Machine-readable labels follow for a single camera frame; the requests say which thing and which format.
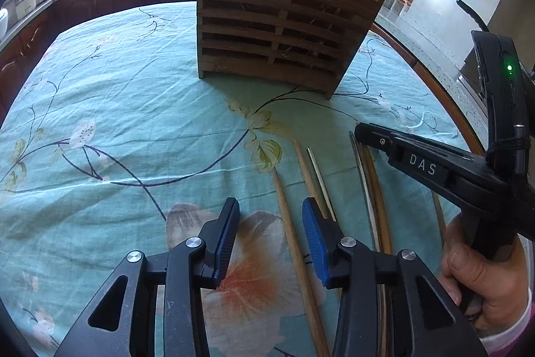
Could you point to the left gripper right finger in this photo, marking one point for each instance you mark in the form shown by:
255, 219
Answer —
390, 303

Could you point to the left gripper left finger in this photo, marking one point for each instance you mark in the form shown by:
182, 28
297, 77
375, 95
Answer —
120, 319

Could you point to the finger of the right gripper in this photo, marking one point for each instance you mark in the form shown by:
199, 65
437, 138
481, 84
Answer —
376, 137

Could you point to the dark lower kitchen cabinets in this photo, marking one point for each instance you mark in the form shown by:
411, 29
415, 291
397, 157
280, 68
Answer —
26, 42

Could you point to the right hand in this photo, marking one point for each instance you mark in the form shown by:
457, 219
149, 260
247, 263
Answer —
503, 286

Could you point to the wooden chopstick far right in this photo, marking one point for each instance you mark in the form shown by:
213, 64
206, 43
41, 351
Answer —
439, 215

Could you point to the thin pale chopstick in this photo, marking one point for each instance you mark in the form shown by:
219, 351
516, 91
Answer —
322, 184

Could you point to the wooden chopstick middle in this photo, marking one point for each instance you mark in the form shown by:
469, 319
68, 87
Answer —
308, 179

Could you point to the gas stove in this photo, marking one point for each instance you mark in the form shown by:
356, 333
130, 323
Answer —
470, 78

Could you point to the wooden chopstick left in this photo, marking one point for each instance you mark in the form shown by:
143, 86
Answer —
305, 287

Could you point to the black frying pan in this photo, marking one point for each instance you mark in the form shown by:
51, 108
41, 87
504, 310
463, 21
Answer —
473, 15

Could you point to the brown wooden utensil holder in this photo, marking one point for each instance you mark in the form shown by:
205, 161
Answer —
309, 43

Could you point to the teal floral tablecloth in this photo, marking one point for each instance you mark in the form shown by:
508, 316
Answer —
115, 143

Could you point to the white pink rice cooker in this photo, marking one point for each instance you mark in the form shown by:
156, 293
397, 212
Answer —
4, 19

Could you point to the white slow cooker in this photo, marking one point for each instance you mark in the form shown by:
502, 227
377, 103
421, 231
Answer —
24, 7

